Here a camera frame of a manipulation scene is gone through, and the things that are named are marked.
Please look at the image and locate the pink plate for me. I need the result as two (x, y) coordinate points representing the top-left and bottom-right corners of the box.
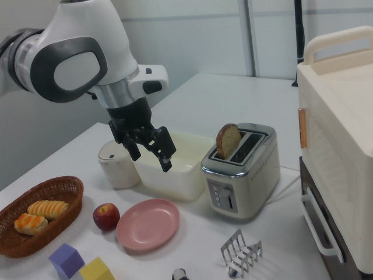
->
(115, 198), (181, 252)

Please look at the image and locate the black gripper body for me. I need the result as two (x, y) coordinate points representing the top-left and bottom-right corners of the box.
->
(106, 97), (160, 146)

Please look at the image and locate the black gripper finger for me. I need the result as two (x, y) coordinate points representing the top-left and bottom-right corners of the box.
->
(147, 125), (178, 173)
(122, 132), (141, 162)

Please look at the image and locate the yellow cube block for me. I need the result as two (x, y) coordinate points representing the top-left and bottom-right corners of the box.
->
(79, 257), (116, 280)

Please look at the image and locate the metal toast rack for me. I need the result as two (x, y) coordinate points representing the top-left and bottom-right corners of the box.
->
(220, 229), (263, 278)

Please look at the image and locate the white toaster power cable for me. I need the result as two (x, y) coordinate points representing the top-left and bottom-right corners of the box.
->
(266, 174), (301, 204)

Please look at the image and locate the cream and chrome toaster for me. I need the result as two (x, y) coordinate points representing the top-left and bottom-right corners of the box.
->
(200, 122), (281, 224)

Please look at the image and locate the short orange-glazed pastry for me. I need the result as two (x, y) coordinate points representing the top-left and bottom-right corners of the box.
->
(14, 212), (49, 236)

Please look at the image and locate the long striped pastry roll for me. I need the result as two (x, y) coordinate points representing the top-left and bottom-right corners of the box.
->
(27, 199), (71, 221)

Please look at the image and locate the brown wicker basket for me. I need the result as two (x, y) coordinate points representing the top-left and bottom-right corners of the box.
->
(0, 176), (85, 259)

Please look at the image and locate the white plastic tub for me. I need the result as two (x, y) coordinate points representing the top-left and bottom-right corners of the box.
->
(132, 130), (216, 203)

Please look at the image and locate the cream lidded canister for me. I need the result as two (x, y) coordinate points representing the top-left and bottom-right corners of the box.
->
(97, 139), (142, 190)

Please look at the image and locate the black pole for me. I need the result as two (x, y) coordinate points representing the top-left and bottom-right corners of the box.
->
(292, 0), (305, 87)

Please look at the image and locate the bread slice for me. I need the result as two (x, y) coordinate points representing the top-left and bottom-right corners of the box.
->
(215, 123), (242, 160)

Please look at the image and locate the purple cube block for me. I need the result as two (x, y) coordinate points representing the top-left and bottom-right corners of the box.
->
(48, 243), (86, 280)

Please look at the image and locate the cream cabinet with handle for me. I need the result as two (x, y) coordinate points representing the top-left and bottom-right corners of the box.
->
(296, 25), (373, 275)

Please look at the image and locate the red apple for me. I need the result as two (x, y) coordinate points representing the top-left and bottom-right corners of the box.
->
(92, 202), (121, 231)

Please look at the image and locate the brown oven with white handle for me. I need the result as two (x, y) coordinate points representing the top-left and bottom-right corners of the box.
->
(299, 156), (373, 280)

